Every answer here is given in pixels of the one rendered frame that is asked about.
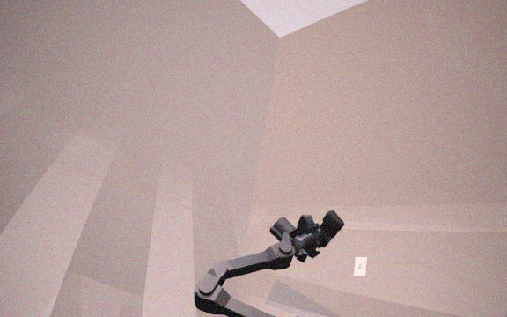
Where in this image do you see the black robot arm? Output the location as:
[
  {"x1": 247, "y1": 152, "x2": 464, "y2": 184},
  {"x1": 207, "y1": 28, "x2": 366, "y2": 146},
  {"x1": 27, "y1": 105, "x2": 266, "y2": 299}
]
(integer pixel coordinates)
[{"x1": 194, "y1": 216, "x2": 320, "y2": 317}]

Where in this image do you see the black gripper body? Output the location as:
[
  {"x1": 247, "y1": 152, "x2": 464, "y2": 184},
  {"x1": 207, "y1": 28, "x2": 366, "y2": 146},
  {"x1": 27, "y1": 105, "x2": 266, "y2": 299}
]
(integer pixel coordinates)
[{"x1": 304, "y1": 210, "x2": 344, "y2": 258}]

